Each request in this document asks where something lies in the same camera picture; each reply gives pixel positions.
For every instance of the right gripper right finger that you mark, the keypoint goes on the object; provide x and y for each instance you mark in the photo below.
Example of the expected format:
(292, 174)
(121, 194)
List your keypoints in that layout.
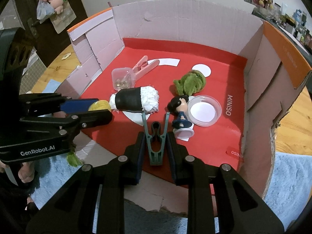
(218, 193)

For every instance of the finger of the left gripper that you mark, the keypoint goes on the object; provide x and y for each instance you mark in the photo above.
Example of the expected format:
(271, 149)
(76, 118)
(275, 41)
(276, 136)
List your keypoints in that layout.
(88, 119)
(77, 105)

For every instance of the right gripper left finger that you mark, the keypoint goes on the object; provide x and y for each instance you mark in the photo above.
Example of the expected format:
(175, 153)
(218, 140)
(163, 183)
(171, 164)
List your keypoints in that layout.
(93, 197)

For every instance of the small clear plastic box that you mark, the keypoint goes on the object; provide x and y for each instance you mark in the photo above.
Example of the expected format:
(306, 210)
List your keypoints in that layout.
(123, 78)

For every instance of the black white sock roll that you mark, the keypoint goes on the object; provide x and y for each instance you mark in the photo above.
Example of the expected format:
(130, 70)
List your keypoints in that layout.
(136, 100)

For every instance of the pink clothes peg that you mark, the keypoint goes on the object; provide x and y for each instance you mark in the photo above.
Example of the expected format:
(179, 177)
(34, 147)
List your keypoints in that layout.
(143, 67)

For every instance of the teal clothes peg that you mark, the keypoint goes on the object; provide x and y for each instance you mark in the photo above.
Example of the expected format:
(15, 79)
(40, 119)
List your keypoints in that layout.
(156, 136)

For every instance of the black haired doll figurine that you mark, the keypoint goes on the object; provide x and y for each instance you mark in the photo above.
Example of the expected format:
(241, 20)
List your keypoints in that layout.
(182, 127)

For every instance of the round clear plastic lid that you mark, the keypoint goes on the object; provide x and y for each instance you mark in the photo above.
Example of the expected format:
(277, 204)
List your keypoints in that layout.
(204, 110)

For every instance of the green yarn bundle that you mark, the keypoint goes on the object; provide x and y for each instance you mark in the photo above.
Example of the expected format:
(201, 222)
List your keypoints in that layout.
(191, 83)

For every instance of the person's left hand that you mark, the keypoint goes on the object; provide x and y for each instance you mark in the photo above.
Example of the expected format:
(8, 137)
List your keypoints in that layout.
(26, 172)

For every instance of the small paper scrap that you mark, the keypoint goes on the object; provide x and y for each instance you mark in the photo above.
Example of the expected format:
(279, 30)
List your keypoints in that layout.
(67, 55)

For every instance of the light blue fluffy towel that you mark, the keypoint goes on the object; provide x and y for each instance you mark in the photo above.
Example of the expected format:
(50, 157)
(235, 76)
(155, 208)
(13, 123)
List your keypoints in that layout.
(149, 206)

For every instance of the dark wooden door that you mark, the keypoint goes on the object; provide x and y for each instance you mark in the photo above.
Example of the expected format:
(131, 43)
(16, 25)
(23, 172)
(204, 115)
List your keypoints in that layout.
(49, 43)

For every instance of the orange cardboard box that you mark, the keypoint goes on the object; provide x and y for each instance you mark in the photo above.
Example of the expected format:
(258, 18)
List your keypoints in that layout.
(204, 49)

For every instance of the dark cloth side table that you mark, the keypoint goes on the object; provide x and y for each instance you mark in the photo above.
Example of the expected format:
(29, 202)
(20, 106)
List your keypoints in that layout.
(288, 30)

